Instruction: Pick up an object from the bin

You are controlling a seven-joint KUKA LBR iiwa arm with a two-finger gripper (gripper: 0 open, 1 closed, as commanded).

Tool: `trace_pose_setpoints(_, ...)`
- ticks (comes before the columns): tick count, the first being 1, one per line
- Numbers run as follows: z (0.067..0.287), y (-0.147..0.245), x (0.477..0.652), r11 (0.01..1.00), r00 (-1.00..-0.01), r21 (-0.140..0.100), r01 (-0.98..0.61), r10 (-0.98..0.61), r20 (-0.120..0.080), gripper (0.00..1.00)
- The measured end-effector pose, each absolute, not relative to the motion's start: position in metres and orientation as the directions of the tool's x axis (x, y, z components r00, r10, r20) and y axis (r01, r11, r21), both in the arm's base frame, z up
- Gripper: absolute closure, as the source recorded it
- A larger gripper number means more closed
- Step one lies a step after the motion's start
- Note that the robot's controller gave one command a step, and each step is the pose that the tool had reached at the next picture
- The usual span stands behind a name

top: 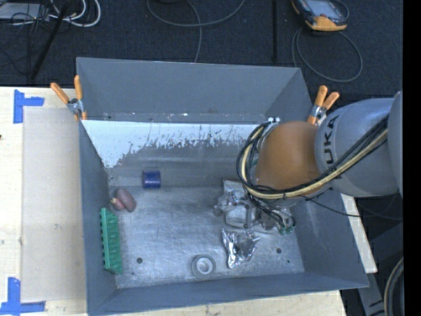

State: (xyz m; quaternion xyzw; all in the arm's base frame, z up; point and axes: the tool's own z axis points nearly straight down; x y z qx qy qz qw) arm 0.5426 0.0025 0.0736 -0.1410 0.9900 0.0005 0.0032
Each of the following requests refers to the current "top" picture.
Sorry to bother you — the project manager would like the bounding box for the white crumpled paper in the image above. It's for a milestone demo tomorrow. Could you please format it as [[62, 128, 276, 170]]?
[[222, 180, 247, 198]]

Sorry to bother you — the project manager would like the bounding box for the red-brown toy sausage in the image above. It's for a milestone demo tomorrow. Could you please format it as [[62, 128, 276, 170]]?
[[109, 188, 137, 213]]

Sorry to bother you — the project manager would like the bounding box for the grey metal bin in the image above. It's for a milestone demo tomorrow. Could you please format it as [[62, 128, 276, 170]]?
[[75, 57, 370, 316]]

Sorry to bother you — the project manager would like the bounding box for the blue cylinder block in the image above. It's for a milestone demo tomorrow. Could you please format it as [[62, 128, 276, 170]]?
[[141, 169, 162, 190]]

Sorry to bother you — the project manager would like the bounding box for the dark green flat block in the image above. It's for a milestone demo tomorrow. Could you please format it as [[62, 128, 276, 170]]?
[[99, 207, 124, 275]]

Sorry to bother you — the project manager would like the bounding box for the grey ring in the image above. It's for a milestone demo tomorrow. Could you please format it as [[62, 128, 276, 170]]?
[[190, 253, 217, 280]]

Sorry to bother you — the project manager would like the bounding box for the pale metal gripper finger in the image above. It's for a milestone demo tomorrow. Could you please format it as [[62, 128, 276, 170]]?
[[214, 191, 250, 213], [224, 209, 251, 229]]

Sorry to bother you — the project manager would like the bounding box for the crumpled silver foil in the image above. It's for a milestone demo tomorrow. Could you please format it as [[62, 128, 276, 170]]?
[[220, 227, 261, 270]]

